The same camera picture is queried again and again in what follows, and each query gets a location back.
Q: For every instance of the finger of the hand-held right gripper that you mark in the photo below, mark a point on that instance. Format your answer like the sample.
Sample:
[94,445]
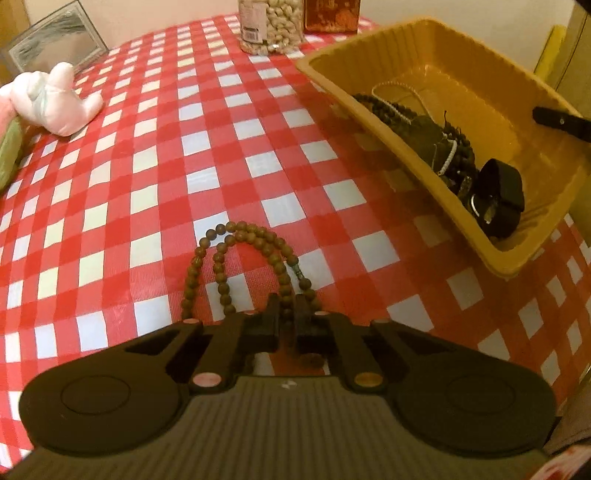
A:
[558,121]

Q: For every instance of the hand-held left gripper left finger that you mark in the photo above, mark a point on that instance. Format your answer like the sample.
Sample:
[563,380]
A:
[270,325]

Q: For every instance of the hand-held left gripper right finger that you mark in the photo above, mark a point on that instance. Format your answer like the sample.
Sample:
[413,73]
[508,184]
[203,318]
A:
[304,328]

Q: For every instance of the golden plastic tray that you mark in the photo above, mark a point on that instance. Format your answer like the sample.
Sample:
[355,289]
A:
[485,99]

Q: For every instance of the dark woven ornament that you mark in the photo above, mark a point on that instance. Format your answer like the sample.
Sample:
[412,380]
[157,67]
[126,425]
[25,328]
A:
[422,136]

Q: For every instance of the cream door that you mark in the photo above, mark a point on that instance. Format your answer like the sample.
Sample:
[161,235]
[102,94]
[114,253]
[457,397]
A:
[579,55]

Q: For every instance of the yellow foam strip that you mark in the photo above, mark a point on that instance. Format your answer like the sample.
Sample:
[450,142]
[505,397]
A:
[551,50]

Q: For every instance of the red white checkered tablecloth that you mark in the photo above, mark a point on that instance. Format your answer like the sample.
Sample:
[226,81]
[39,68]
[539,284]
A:
[138,184]

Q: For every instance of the dark red printed box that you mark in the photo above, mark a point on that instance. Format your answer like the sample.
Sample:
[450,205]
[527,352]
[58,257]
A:
[330,16]

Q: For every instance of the red white printed clothing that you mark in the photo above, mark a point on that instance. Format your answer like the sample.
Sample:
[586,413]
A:
[568,466]

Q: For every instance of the clear jar of cashews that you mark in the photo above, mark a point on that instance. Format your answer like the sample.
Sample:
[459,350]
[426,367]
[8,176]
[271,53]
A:
[277,23]

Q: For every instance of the white plush toy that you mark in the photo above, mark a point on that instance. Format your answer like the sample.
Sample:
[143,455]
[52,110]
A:
[51,106]

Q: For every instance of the silver picture frame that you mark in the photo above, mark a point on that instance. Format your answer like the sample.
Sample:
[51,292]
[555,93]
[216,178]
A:
[51,41]

